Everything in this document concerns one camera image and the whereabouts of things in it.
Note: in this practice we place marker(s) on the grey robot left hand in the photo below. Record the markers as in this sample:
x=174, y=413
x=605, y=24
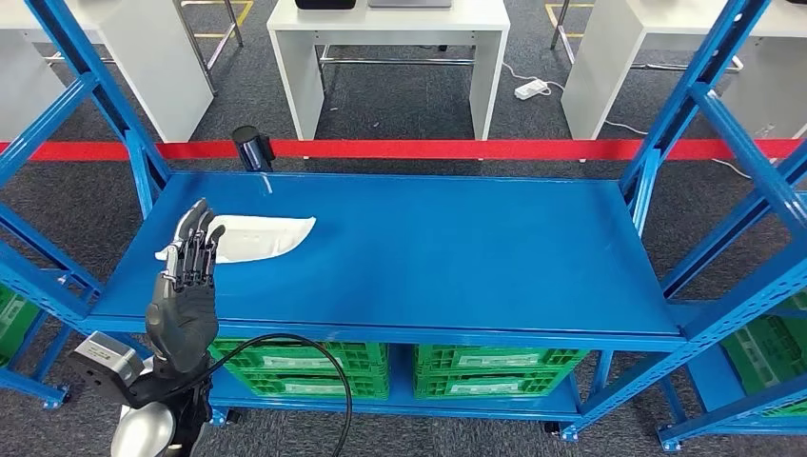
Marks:
x=183, y=328

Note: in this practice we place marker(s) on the white curved plastic part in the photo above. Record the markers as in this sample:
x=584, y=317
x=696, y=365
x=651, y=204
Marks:
x=265, y=238

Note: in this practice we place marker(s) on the blue metal shelf rack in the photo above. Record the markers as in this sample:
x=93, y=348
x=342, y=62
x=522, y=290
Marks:
x=410, y=252
x=31, y=386
x=712, y=385

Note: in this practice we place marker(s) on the green plastic crate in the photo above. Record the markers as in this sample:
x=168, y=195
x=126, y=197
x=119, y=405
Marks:
x=492, y=386
x=16, y=328
x=315, y=386
x=302, y=356
x=498, y=359
x=769, y=359

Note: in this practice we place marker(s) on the white desk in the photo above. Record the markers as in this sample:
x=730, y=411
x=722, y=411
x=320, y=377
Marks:
x=599, y=75
x=157, y=75
x=391, y=19

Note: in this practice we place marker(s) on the red barrier belt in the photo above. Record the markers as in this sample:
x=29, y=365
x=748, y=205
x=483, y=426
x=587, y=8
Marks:
x=441, y=149

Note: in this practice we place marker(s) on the black device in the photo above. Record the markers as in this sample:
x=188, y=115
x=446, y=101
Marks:
x=324, y=4

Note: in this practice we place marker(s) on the white power strip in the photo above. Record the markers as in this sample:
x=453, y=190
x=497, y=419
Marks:
x=531, y=89

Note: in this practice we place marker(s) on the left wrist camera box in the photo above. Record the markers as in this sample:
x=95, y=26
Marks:
x=104, y=359

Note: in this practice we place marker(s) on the black barrier post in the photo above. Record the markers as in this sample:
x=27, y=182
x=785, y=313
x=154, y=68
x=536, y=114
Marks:
x=252, y=148

